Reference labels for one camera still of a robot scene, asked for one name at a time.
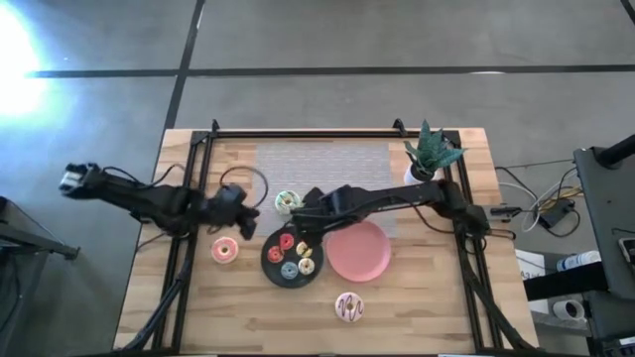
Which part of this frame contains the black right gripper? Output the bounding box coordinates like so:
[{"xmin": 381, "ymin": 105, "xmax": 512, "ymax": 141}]
[{"xmin": 289, "ymin": 185, "xmax": 354, "ymax": 245}]

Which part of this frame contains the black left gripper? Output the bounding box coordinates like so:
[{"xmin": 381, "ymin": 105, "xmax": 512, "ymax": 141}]
[{"xmin": 210, "ymin": 185, "xmax": 261, "ymax": 242}]

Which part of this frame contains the large green sprinkled donut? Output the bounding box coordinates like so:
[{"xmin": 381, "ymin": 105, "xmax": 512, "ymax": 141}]
[{"xmin": 274, "ymin": 189, "xmax": 304, "ymax": 217}]

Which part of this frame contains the large pink frosted donut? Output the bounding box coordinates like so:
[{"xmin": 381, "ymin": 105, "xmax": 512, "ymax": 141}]
[{"xmin": 210, "ymin": 236, "xmax": 240, "ymax": 265}]

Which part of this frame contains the large lavender chocolate-drizzle donut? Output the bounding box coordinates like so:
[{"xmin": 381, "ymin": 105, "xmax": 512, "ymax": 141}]
[{"xmin": 334, "ymin": 292, "xmax": 366, "ymax": 323}]

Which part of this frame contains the dark green round plate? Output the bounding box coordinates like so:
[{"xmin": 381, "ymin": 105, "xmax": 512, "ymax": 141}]
[{"xmin": 260, "ymin": 225, "xmax": 325, "ymax": 290}]

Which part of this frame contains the pink round plate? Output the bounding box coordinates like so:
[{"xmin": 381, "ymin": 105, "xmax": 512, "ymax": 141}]
[{"xmin": 324, "ymin": 219, "xmax": 393, "ymax": 284}]

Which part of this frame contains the grey woven placemat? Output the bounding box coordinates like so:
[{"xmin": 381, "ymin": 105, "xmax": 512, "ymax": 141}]
[{"xmin": 254, "ymin": 142, "xmax": 399, "ymax": 239}]

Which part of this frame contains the white plant pot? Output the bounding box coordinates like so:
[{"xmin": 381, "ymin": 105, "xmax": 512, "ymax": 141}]
[{"xmin": 403, "ymin": 163, "xmax": 438, "ymax": 185}]

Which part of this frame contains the green snake plant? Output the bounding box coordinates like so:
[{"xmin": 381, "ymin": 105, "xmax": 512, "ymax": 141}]
[{"xmin": 402, "ymin": 118, "xmax": 467, "ymax": 180}]

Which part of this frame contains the white cardboard box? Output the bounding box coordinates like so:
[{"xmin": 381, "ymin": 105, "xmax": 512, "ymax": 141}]
[{"xmin": 514, "ymin": 249, "xmax": 547, "ymax": 282}]

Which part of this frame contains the black power brick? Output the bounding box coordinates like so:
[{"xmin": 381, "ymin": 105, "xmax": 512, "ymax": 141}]
[{"xmin": 538, "ymin": 197, "xmax": 576, "ymax": 230}]

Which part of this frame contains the black shelf board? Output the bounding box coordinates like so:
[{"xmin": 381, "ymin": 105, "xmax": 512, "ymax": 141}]
[{"xmin": 523, "ymin": 267, "xmax": 611, "ymax": 301}]

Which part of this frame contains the white tape roll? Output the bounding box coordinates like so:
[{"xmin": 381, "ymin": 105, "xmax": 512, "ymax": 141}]
[{"xmin": 552, "ymin": 298, "xmax": 586, "ymax": 322}]

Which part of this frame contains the white bottle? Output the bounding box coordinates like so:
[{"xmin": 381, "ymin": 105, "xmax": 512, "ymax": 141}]
[{"xmin": 555, "ymin": 250, "xmax": 602, "ymax": 273}]

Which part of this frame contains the grey equipment cart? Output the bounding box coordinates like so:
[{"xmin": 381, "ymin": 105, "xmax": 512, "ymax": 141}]
[{"xmin": 573, "ymin": 133, "xmax": 635, "ymax": 301}]

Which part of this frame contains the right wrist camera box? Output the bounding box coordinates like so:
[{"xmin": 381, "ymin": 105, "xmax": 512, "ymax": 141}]
[{"xmin": 319, "ymin": 186, "xmax": 348, "ymax": 207}]

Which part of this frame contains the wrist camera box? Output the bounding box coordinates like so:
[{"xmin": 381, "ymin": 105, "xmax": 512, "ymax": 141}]
[
  {"xmin": 319, "ymin": 186, "xmax": 348, "ymax": 207},
  {"xmin": 217, "ymin": 183, "xmax": 247, "ymax": 204}
]

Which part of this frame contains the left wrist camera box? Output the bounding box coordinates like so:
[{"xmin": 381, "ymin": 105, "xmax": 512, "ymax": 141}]
[{"xmin": 217, "ymin": 183, "xmax": 247, "ymax": 204}]

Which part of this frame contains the black looped cable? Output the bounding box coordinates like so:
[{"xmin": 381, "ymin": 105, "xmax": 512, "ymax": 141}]
[{"xmin": 219, "ymin": 165, "xmax": 270, "ymax": 209}]

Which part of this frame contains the black aluminium rig frame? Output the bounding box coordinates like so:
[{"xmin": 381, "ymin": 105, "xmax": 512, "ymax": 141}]
[{"xmin": 118, "ymin": 117, "xmax": 540, "ymax": 354}]

